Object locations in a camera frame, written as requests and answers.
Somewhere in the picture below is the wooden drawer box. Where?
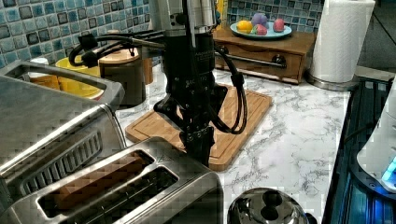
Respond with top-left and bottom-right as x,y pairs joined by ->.
214,29 -> 316,85

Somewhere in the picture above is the toy lemon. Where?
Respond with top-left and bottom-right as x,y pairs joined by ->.
236,20 -> 253,34

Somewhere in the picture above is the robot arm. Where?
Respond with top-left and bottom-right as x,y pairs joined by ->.
149,0 -> 228,165

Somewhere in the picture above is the pink toy fruit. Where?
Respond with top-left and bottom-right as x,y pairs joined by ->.
273,19 -> 285,33

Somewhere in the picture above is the light blue plate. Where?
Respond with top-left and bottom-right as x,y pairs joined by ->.
230,22 -> 292,40

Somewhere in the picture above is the silver kettle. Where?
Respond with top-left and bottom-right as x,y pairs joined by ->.
227,188 -> 318,224

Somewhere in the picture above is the silver two-slot toaster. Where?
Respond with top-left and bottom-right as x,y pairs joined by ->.
1,137 -> 223,224

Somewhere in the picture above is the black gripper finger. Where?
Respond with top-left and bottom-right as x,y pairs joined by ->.
179,132 -> 198,156
196,126 -> 214,166

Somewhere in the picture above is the toast slice in toaster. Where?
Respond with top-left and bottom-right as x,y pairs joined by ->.
54,154 -> 148,210

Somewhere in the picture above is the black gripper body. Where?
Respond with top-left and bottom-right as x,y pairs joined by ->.
154,34 -> 220,135

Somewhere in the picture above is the stainless toaster oven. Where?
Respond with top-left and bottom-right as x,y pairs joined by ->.
0,61 -> 125,211

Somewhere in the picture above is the paper towel roll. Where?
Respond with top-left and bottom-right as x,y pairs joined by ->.
306,0 -> 375,91

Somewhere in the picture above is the black canister with wooden lid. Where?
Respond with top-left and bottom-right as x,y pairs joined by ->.
99,49 -> 146,108

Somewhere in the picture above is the toy strawberry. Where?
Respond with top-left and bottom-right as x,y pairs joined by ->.
251,24 -> 267,35

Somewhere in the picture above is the white lidded jar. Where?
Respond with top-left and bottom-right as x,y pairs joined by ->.
28,58 -> 60,90

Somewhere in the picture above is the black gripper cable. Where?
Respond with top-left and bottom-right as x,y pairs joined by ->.
68,34 -> 248,135

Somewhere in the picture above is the bamboo cutting board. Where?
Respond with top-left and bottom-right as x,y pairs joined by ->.
125,85 -> 272,172

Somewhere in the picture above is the yellow bowl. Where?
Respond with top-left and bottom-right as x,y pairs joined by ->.
55,55 -> 105,100

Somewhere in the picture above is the purple toy fruit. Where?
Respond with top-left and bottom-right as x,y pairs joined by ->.
251,13 -> 268,26

